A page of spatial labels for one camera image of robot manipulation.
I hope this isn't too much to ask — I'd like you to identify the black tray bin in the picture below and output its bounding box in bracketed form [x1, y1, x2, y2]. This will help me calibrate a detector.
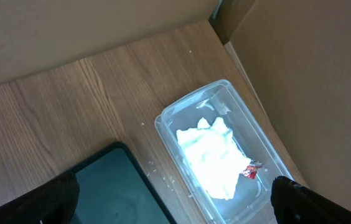
[68, 142, 176, 224]

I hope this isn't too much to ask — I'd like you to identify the white napkin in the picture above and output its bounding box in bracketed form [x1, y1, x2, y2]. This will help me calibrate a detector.
[176, 117, 251, 200]

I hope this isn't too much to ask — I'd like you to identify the red snack wrapper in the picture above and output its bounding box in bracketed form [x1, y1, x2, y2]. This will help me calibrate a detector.
[241, 161, 263, 179]

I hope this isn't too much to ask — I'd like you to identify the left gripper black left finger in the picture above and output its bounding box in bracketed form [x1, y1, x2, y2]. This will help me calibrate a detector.
[0, 173, 80, 224]

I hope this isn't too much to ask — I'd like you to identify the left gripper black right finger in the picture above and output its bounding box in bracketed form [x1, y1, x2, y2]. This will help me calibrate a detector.
[271, 176, 351, 224]

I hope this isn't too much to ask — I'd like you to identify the clear plastic waste bin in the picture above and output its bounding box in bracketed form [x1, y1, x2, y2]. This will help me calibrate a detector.
[155, 80, 290, 223]

